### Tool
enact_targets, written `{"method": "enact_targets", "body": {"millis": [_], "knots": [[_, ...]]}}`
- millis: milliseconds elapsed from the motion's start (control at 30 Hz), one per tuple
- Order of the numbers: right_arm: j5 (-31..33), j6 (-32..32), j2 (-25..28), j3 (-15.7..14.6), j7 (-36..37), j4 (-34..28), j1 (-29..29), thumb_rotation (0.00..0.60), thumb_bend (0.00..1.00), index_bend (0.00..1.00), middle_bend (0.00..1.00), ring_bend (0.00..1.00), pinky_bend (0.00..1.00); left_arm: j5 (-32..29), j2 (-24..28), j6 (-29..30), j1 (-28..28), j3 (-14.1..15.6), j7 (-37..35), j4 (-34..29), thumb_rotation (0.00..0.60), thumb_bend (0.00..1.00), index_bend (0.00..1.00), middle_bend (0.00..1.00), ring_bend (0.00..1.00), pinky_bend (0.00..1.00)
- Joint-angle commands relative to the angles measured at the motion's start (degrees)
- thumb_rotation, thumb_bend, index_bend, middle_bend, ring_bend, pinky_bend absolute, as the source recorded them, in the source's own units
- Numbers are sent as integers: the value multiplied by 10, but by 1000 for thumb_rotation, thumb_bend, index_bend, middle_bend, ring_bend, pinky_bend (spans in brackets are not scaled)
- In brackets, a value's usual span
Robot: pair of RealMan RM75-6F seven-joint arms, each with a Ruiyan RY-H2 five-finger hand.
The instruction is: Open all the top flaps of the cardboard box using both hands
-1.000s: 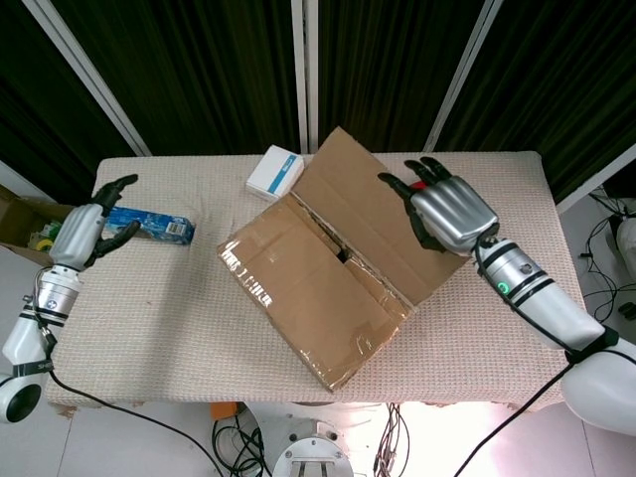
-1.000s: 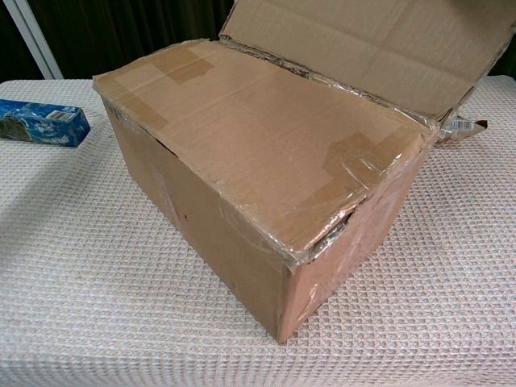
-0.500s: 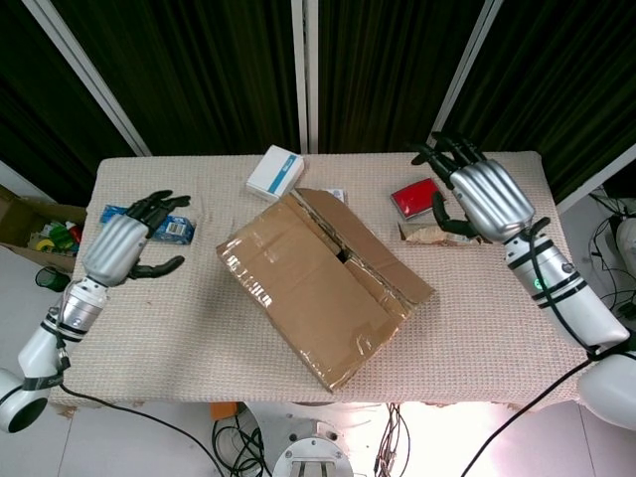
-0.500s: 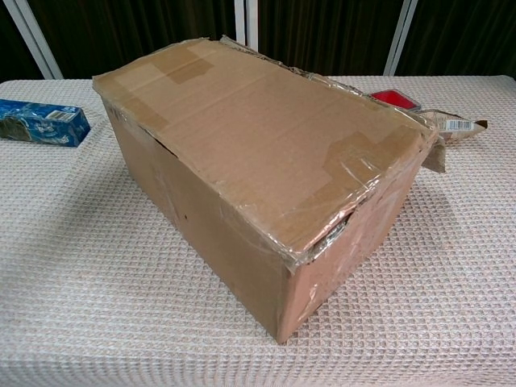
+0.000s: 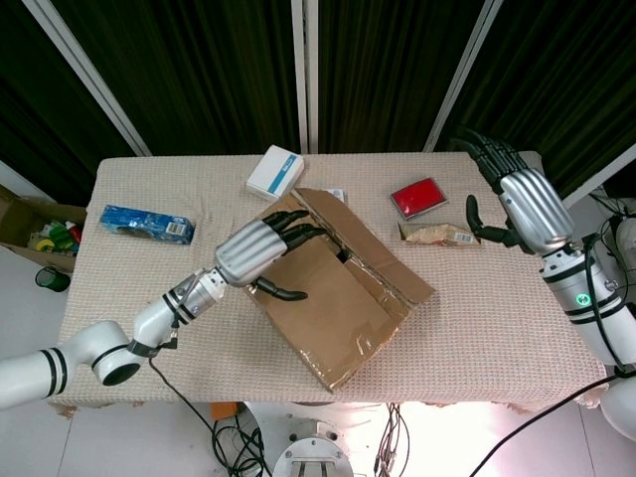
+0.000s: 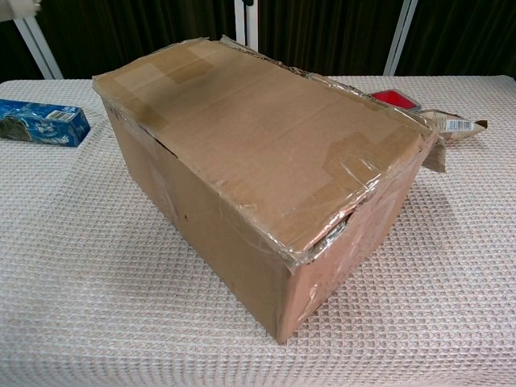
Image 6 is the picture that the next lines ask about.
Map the brown taped cardboard box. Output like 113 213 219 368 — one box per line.
91 34 447 344

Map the red flat case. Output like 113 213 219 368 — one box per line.
369 90 422 110

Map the dark green curtain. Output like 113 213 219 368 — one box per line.
23 0 243 80
257 0 400 77
398 0 516 77
0 7 45 81

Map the beige waffle tablecloth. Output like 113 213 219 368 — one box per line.
0 75 516 387

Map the beige snack packet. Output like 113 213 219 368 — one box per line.
418 107 489 144

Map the blue printed carton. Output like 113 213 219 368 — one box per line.
0 98 92 149

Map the white partition frame post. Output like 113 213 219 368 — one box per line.
14 18 64 80
237 0 259 52
382 0 418 76

